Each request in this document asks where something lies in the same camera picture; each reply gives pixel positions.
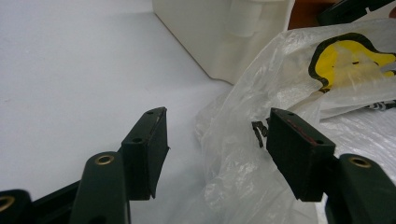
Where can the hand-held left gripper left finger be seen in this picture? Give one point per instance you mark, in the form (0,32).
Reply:
(146,155)

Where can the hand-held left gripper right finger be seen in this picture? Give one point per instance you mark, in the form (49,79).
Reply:
(299,155)

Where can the clear plastic bag yellow print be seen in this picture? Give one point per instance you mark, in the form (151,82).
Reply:
(243,155)

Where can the white plastic bin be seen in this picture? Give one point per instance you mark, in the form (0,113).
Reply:
(218,37)

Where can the wooden table with white top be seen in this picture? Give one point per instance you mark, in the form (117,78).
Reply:
(77,77)

